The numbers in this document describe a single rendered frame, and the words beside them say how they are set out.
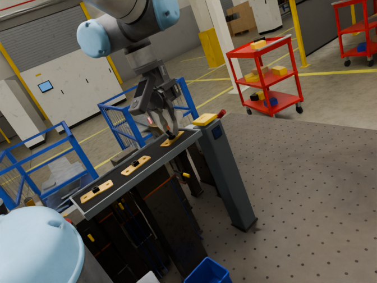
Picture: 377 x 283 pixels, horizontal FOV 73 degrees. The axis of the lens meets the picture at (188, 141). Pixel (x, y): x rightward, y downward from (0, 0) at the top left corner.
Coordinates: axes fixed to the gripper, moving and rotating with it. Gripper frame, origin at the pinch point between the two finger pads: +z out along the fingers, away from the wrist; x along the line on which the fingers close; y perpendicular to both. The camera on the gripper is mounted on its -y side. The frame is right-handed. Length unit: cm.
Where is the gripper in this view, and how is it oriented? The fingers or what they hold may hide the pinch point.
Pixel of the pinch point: (170, 133)
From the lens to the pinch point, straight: 75.7
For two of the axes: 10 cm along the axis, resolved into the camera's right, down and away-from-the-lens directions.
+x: -7.6, 0.3, 6.5
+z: 3.7, 8.5, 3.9
